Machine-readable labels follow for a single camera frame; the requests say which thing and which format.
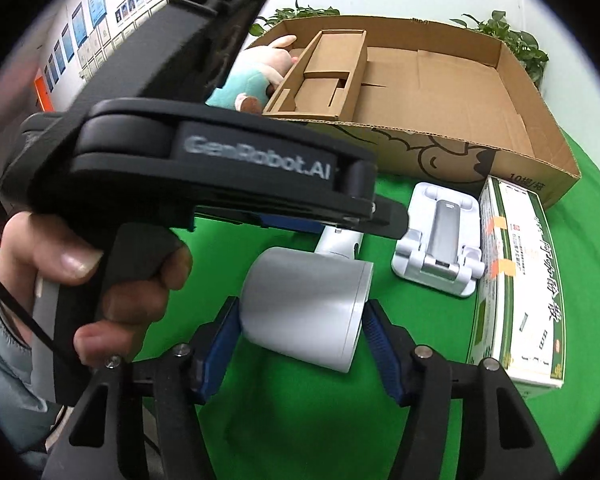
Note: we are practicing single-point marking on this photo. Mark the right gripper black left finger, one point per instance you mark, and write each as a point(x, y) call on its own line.
point(104, 437)

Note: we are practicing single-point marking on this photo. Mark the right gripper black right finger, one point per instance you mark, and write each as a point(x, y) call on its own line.
point(499, 438)

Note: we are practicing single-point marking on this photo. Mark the white folding phone stand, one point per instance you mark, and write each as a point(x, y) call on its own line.
point(441, 248)

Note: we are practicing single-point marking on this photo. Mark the white hair dryer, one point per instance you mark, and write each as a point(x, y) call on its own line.
point(309, 305)

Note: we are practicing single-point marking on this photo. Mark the grey sleeve forearm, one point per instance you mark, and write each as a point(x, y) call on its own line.
point(25, 419)

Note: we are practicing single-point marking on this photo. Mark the person's left hand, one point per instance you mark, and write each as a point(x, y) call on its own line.
point(35, 246)

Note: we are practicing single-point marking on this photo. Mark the green white medicine box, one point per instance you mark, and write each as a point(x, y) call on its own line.
point(519, 317)

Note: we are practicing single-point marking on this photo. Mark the pink pig plush toy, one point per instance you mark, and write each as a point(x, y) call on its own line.
point(254, 77)

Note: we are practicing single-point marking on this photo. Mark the left potted green plant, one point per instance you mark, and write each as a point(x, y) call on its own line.
point(263, 23)

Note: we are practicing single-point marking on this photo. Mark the potted green plant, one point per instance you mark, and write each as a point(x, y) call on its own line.
point(263, 23)
point(521, 43)

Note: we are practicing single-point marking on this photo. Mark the brown cardboard insert tray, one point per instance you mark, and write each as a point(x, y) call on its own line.
point(325, 82)

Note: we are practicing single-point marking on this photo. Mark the large brown cardboard box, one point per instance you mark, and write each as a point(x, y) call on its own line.
point(444, 104)

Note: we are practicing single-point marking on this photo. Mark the right potted green plant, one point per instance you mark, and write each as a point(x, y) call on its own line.
point(521, 43)

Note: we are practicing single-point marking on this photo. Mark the blue notice boards on wall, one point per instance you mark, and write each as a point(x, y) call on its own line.
point(73, 47)

